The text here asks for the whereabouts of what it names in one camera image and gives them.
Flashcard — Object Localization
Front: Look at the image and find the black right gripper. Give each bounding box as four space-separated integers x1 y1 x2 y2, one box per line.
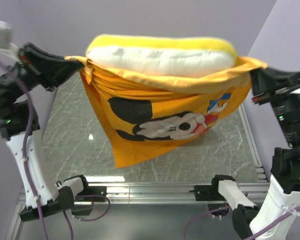
246 57 300 141

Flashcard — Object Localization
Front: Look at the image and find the cream quilted pillow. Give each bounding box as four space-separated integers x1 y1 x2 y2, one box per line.
86 34 238 78

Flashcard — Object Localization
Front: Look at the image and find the orange pillowcase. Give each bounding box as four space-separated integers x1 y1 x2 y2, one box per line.
74 56 266 168

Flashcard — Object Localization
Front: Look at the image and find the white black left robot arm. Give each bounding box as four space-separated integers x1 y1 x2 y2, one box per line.
0 43 91 222

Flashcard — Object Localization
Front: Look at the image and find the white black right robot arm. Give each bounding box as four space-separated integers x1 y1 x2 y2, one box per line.
210 67 300 240

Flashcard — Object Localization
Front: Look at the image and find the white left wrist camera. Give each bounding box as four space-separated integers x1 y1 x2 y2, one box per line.
0 20 19 62

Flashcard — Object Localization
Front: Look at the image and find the aluminium side rail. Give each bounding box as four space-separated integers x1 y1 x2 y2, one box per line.
238 104 268 182

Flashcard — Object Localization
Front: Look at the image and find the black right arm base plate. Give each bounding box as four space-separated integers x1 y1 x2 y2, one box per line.
189 185 225 202

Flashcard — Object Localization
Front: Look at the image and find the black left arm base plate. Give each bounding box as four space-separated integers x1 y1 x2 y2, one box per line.
84 186 107 203

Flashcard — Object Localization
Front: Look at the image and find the aluminium front rail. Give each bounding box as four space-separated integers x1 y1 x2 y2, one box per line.
89 182 270 205

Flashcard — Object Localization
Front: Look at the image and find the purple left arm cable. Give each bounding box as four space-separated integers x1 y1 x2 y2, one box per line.
0 48 111 240

